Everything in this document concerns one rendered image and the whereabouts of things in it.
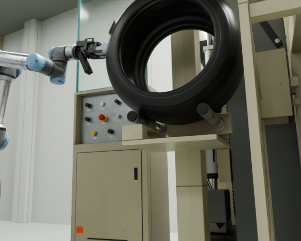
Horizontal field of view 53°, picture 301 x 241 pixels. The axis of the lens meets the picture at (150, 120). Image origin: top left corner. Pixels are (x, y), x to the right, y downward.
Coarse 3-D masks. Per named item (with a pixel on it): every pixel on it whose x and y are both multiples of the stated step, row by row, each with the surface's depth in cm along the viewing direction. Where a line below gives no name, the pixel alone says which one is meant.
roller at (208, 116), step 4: (200, 104) 109; (204, 104) 109; (196, 108) 110; (200, 108) 109; (204, 108) 108; (208, 108) 108; (200, 112) 109; (204, 112) 108; (208, 112) 109; (212, 112) 115; (204, 116) 112; (208, 116) 113; (212, 116) 116; (216, 116) 123; (208, 120) 120; (212, 120) 121; (216, 120) 125; (220, 120) 132; (212, 124) 130; (216, 124) 130; (220, 124) 134
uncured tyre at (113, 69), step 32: (160, 0) 125; (192, 0) 119; (224, 0) 117; (128, 32) 143; (160, 32) 152; (224, 32) 111; (128, 64) 151; (224, 64) 110; (128, 96) 122; (160, 96) 116; (192, 96) 112; (224, 96) 120
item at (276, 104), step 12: (264, 60) 133; (276, 60) 131; (264, 72) 132; (276, 72) 130; (288, 72) 129; (264, 84) 131; (276, 84) 129; (288, 84) 128; (264, 96) 130; (276, 96) 129; (288, 96) 127; (264, 108) 130; (276, 108) 128; (288, 108) 126; (264, 120) 144; (276, 120) 145; (288, 120) 143
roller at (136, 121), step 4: (132, 112) 119; (136, 112) 119; (128, 116) 119; (132, 116) 119; (136, 116) 118; (140, 116) 122; (144, 116) 126; (132, 120) 119; (136, 120) 119; (140, 120) 122; (144, 120) 125; (148, 120) 129; (152, 120) 134; (144, 124) 127; (148, 124) 130; (152, 124) 134; (156, 124) 138; (160, 124) 143; (152, 128) 136; (156, 128) 139; (160, 128) 143; (164, 128) 148
